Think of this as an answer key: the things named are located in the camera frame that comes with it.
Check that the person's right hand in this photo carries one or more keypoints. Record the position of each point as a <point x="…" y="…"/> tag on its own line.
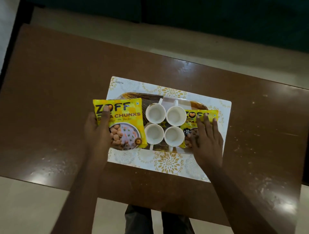
<point x="208" y="147"/>

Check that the person's left hand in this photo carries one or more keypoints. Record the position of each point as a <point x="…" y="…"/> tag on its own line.
<point x="99" y="139"/>

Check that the white printed cup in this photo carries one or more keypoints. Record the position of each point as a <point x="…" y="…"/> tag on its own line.
<point x="154" y="134"/>
<point x="155" y="113"/>
<point x="176" y="116"/>
<point x="174" y="136"/>

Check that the white gold placemat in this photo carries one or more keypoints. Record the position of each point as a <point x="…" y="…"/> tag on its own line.
<point x="169" y="164"/>

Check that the person's left forearm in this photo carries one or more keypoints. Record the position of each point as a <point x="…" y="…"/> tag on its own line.
<point x="82" y="197"/>

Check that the person's right forearm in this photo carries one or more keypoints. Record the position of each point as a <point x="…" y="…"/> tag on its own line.
<point x="236" y="200"/>

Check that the person's dark trousers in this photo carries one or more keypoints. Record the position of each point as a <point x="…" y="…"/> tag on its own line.
<point x="137" y="221"/>

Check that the oval leaf-print platter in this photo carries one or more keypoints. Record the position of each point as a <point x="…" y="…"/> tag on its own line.
<point x="149" y="97"/>

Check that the brown wooden table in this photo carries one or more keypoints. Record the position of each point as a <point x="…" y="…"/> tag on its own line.
<point x="48" y="96"/>

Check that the green fabric sofa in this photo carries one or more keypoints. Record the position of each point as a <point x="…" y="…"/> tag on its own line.
<point x="229" y="21"/>

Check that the green fabric armchair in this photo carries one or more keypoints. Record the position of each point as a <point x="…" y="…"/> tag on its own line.
<point x="84" y="9"/>

